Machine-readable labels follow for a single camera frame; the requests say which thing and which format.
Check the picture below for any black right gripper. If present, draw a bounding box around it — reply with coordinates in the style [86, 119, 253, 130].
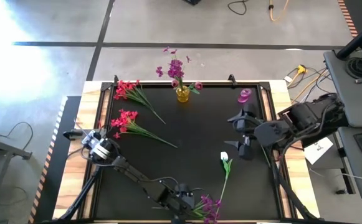
[224, 104, 264, 160]

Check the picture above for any purple artificial flower bunch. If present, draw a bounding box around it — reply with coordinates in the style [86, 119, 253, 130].
[155, 45, 193, 90]
[190, 194, 222, 224]

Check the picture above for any yellow glass vase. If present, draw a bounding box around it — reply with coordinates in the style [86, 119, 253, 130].
[176, 85, 191, 103]

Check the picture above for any white artificial tulip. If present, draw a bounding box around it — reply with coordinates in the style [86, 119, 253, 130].
[214, 151, 234, 215]

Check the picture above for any black table mat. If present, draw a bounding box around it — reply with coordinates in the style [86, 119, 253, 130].
[101, 85, 274, 220]

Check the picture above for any white paper sheet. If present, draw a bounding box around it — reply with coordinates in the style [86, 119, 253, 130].
[303, 136, 334, 165]

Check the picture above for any red artificial flower bunch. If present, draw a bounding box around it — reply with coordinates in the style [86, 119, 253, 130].
[110, 108, 178, 149]
[113, 79, 166, 125]

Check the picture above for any grey side desk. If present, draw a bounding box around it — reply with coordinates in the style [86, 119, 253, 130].
[323, 49, 362, 128]
[338, 126, 362, 203]

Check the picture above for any black slanted pole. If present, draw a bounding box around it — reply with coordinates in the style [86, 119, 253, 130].
[336, 17, 362, 60]

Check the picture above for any grey metal stand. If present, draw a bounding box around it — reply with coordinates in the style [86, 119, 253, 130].
[0, 124, 34, 218]

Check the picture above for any black rig frame strut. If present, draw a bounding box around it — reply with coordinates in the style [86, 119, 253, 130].
[57, 166, 102, 221]
[269, 149, 318, 221]

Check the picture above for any yellow extension cable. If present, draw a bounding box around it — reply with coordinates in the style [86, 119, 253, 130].
[288, 67, 331, 103]

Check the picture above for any white cable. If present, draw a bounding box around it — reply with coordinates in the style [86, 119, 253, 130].
[308, 167, 362, 182]

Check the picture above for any black floor cable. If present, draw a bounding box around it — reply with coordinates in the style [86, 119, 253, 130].
[227, 0, 249, 16]

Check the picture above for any orange floor cable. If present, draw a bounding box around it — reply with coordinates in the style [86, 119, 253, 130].
[268, 0, 290, 22]

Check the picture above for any coiled black cable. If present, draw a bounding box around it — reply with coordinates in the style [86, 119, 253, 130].
[345, 57, 362, 80]

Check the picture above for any black mounting bracket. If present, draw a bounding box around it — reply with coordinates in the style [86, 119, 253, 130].
[62, 129, 87, 141]

